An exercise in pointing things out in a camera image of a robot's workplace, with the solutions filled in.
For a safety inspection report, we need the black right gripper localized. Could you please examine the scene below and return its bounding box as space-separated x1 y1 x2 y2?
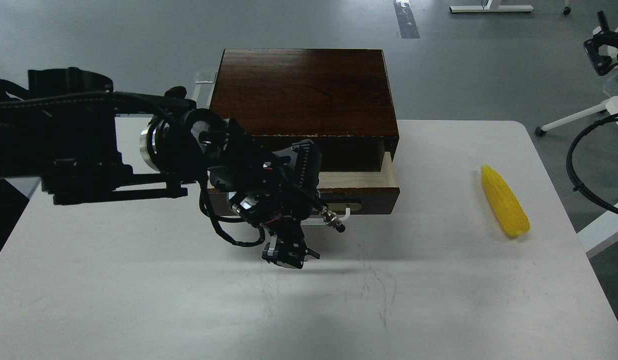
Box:
583 11 618 77

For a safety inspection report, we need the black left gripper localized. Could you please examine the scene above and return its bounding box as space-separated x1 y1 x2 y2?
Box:
204 117 345 269

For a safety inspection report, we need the wooden drawer with white handle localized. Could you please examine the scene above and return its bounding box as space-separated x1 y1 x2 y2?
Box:
199 146 400 229

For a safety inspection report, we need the yellow corn cob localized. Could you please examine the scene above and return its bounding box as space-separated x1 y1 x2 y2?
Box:
481 164 531 238

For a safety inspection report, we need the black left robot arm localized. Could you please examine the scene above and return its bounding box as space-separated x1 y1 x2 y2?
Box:
0 67 345 269

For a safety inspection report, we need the dark wooden drawer cabinet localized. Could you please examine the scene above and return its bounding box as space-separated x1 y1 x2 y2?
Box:
210 48 399 172

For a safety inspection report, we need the white desk leg base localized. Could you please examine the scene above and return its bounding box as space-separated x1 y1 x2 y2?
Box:
449 0 534 14

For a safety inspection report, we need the grey floor tape strip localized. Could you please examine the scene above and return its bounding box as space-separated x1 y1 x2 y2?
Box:
392 0 420 39

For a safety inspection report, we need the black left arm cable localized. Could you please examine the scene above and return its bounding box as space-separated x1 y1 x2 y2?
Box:
198 185 267 248

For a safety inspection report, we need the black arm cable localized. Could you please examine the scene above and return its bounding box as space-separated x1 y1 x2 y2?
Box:
566 113 618 221
198 185 267 248

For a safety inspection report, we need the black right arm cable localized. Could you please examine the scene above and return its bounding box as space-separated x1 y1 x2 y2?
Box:
566 113 618 221

